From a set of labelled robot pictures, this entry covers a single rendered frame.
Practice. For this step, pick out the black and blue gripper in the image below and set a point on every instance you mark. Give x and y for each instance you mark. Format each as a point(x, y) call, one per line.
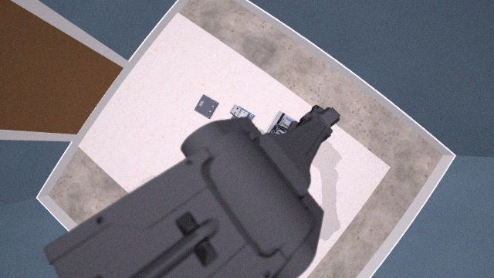
point(291, 126)

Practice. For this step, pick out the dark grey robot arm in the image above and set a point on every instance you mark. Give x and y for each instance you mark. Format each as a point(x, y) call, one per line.
point(231, 184)

